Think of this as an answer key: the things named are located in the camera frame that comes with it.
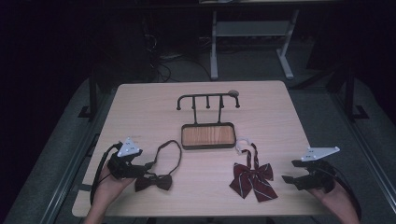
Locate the small grey round disc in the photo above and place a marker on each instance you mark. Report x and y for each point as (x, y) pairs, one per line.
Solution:
(233, 92)

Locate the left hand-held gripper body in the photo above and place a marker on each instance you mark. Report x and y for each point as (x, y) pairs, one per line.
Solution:
(127, 149)

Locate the dark maroon bow tie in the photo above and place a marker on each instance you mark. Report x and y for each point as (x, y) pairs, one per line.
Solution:
(155, 183)

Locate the person's left hand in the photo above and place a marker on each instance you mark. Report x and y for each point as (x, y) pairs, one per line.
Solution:
(109, 186)

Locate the person's right hand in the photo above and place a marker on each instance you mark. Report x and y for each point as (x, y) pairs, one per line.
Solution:
(327, 196)

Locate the black metal stand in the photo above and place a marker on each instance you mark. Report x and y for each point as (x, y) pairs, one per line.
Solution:
(92, 93)
(350, 93)

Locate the red striped ribbon bow tie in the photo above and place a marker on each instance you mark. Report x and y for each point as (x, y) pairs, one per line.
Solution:
(252, 179)

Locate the white metal desk frame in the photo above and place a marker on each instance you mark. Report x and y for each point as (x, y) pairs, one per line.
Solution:
(249, 28)

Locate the black hook rack wooden tray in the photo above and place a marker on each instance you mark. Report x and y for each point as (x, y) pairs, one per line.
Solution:
(208, 136)

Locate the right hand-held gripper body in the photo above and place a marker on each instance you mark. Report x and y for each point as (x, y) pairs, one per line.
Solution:
(317, 174)

